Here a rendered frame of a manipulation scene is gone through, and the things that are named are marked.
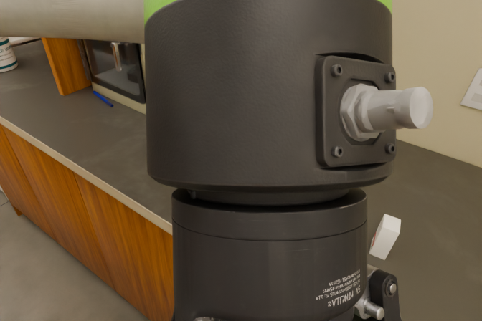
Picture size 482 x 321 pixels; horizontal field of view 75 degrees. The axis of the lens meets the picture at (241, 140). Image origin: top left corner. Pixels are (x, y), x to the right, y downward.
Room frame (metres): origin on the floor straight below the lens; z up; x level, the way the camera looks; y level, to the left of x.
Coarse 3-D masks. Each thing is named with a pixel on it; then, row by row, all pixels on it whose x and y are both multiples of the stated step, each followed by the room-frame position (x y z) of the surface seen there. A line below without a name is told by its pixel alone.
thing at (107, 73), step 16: (96, 48) 1.02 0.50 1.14; (128, 48) 0.93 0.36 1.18; (96, 64) 1.03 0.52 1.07; (112, 64) 0.98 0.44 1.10; (128, 64) 0.93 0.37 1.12; (96, 80) 1.04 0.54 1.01; (112, 80) 0.99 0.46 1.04; (128, 80) 0.94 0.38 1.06; (128, 96) 0.95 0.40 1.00; (144, 96) 0.91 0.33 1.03
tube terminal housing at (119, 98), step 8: (144, 48) 0.92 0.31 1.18; (144, 56) 0.92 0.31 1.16; (144, 64) 0.91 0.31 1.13; (144, 72) 0.92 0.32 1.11; (144, 80) 0.92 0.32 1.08; (96, 88) 1.07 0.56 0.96; (104, 88) 1.04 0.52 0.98; (112, 96) 1.02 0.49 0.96; (120, 96) 0.99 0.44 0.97; (128, 104) 0.97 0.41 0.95; (136, 104) 0.95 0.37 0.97; (144, 104) 0.93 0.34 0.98; (144, 112) 0.93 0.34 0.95
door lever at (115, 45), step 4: (112, 44) 0.88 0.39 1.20; (116, 44) 0.89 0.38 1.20; (120, 44) 0.91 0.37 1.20; (112, 48) 0.89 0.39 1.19; (116, 48) 0.89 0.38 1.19; (116, 52) 0.89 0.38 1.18; (116, 56) 0.89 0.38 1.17; (116, 60) 0.89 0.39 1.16; (120, 60) 0.90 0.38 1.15; (116, 64) 0.89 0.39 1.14; (120, 64) 0.89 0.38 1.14; (116, 68) 0.89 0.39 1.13; (120, 68) 0.89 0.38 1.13
